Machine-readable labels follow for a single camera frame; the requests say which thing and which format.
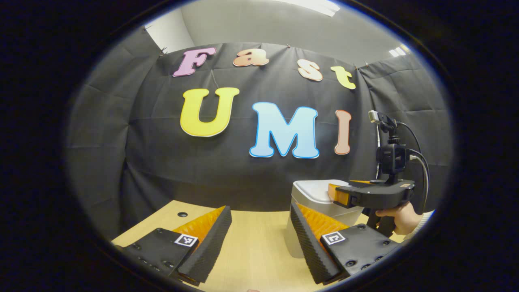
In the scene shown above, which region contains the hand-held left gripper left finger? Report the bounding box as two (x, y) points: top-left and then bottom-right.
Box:
(122, 206), (232, 286)

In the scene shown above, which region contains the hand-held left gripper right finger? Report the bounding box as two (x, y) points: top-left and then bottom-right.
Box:
(290, 203), (402, 285)

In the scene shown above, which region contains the white desktop garbage bin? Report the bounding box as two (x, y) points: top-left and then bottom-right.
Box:
(285, 180), (375, 259)

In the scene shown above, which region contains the wooden desktop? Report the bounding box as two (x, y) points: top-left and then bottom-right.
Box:
(112, 200), (406, 292)

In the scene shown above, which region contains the large ceiling light panel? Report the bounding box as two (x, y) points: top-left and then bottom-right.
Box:
(276, 0), (340, 17)

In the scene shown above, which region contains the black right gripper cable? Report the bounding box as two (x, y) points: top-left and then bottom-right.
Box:
(397, 122), (430, 214)

